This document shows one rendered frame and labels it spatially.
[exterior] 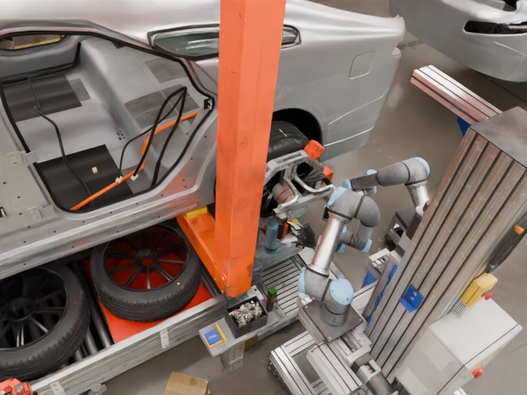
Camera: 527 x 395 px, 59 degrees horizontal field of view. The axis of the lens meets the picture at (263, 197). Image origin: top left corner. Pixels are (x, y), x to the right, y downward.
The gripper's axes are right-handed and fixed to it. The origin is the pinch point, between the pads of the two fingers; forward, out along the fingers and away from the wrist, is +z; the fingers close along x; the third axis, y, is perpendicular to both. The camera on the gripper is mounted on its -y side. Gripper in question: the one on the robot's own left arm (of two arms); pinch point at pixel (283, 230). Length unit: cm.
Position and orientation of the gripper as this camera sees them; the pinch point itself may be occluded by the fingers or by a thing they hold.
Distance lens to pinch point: 264.0
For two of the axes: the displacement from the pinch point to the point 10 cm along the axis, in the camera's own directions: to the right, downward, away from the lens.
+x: 2.3, -6.9, 6.9
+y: -0.9, 6.9, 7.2
